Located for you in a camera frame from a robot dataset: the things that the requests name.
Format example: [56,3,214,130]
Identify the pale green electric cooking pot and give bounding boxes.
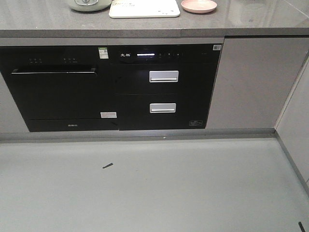
[66,0,112,12]

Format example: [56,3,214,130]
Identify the black tape strip right floor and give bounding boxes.
[298,222,306,232]

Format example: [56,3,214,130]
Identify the grey side cabinet doors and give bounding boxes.
[275,58,309,190]

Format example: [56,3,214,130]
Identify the cream bear serving tray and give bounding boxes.
[109,0,180,18]

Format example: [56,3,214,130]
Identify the black drawer sterilizer cabinet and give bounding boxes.
[108,43,222,131]

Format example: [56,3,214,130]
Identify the pink round plate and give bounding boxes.
[181,0,217,14]

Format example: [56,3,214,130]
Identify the grey cabinet door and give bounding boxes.
[206,37,309,130]

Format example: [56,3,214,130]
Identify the black built-in dishwasher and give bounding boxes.
[0,46,118,132]

